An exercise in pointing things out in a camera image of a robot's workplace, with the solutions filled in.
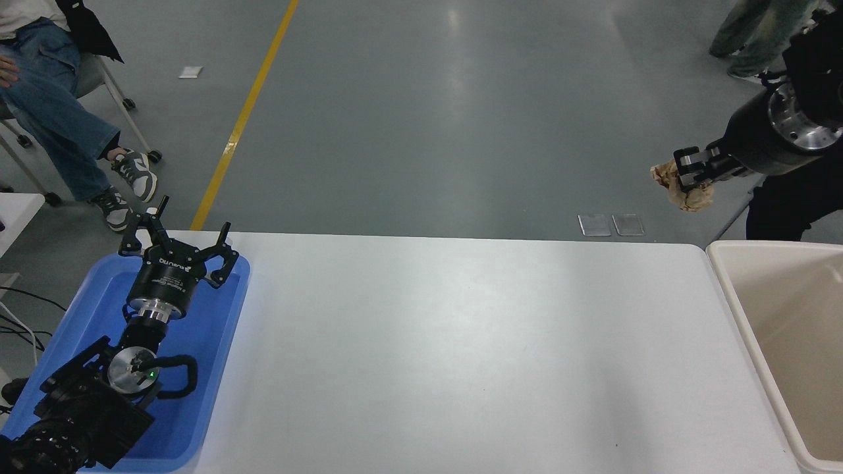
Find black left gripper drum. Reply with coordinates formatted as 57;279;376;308
126;240;207;311

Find black jacket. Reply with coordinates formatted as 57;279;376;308
56;0;124;64

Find blue plastic tray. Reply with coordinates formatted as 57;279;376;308
0;253;251;473

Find grey chair with casters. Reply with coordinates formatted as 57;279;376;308
0;53;163;206

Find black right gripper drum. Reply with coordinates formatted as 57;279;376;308
722;89;827;177

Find large pale bin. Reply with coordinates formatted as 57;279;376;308
705;239;843;474

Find small white table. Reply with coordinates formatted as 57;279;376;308
0;193;45;259

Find small black object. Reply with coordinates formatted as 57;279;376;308
0;377;30;406

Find black floor cables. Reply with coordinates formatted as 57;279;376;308
0;286;68;364

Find tan paper ball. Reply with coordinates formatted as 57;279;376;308
650;158;715;213

